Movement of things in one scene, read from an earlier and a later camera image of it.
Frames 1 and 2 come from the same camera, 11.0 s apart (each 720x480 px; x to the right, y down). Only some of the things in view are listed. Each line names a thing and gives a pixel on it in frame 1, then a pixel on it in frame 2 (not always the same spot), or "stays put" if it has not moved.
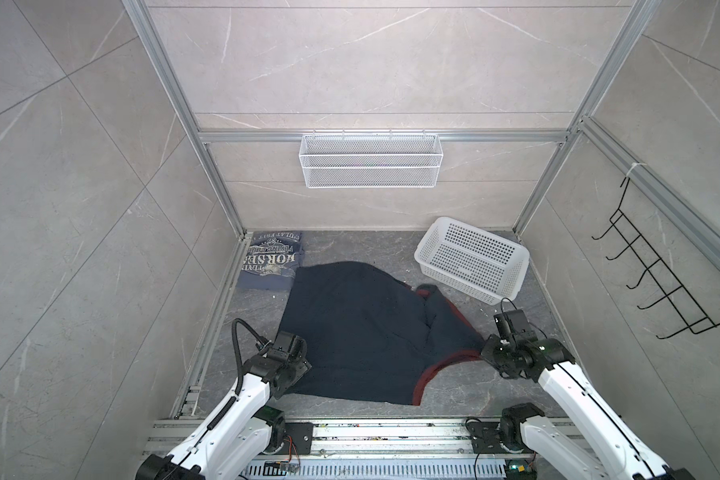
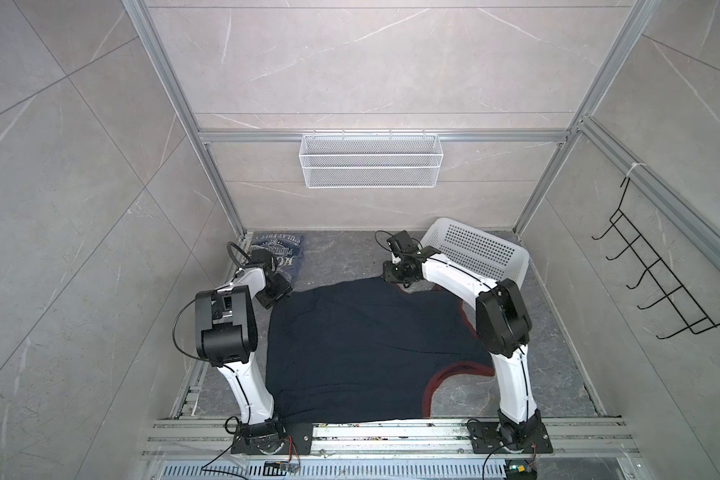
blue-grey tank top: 271,260 stays put
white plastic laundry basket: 470,260 stays put
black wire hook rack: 639,249 stays put
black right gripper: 487,352 → 387,274
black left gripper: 303,367 → 284,288
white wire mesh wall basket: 370,161 stays put
